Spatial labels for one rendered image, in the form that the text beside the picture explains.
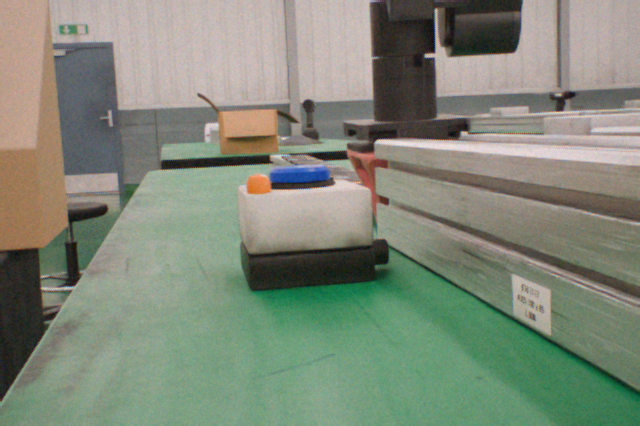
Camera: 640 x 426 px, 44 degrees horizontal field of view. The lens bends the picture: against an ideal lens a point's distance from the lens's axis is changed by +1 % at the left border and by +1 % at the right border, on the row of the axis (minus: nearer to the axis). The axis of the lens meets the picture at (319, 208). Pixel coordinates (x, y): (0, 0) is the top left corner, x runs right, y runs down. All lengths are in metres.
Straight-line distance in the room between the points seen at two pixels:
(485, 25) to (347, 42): 11.22
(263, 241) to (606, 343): 0.23
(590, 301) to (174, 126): 11.29
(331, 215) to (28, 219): 0.35
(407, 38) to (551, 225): 0.37
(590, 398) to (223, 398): 0.13
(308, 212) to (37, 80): 0.40
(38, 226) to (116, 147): 10.82
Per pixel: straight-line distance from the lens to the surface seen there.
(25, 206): 0.75
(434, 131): 0.70
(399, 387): 0.31
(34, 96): 0.80
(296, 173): 0.50
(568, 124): 0.76
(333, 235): 0.49
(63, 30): 11.71
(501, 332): 0.38
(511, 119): 4.34
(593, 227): 0.32
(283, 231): 0.49
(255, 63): 11.67
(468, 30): 0.70
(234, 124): 2.76
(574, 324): 0.34
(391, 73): 0.69
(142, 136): 11.58
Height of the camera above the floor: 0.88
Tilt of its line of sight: 6 degrees down
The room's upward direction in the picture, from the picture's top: 3 degrees counter-clockwise
